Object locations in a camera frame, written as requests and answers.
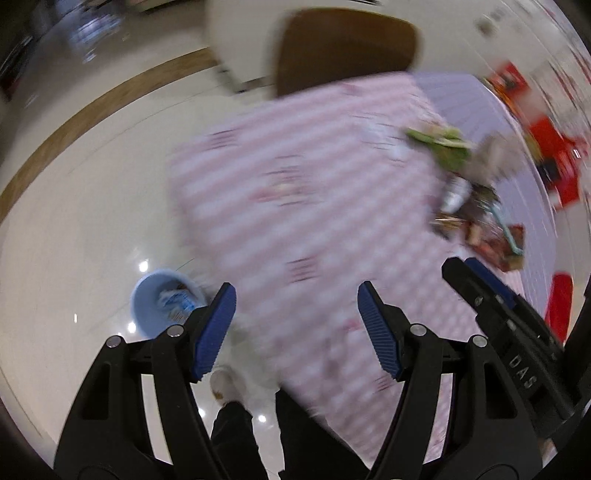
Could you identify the person's dark trouser leg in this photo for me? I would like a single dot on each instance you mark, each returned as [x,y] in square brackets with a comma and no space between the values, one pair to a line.
[314,443]
[238,443]

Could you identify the green wrapper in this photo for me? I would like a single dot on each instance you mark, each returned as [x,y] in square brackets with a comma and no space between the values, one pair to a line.
[443,147]

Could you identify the white shoe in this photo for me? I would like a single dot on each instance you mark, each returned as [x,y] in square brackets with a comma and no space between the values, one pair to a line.
[224,383]

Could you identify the brown snack wrapper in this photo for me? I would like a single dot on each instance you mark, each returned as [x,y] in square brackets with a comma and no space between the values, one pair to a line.
[448,226]

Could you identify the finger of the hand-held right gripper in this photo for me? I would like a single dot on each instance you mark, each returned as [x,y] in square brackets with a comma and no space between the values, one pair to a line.
[494,284]
[464,284]

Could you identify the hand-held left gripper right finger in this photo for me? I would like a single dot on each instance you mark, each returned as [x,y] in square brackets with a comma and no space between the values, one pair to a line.
[376,332]

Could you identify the red printed box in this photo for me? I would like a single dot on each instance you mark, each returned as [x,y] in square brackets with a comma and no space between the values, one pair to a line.
[508,78]

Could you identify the red stool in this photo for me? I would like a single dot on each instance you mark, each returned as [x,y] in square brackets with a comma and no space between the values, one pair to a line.
[559,304]

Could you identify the brown wooden chair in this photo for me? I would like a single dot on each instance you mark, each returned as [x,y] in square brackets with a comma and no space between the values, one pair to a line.
[341,46]

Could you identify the dark shiny wrapper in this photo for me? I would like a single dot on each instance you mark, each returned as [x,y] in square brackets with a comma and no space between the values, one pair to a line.
[466,194]

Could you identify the white cabinet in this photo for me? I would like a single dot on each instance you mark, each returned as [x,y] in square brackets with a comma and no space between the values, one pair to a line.
[240,37]

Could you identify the light blue plastic bucket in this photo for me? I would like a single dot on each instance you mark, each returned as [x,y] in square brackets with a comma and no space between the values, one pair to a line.
[147,309]

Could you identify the large red box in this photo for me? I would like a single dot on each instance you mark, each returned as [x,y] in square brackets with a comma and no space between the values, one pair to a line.
[558,157]

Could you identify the crumpled beige paper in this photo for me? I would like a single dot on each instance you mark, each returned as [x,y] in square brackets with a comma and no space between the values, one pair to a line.
[498,154]

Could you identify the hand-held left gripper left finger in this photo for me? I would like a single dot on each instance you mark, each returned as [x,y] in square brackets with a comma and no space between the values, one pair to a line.
[214,332]

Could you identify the clear plastic wrapper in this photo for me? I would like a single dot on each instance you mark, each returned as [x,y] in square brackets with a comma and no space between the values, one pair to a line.
[178,304]

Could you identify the pink checked tablecloth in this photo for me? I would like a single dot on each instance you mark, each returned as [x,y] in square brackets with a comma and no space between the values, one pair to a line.
[323,207]

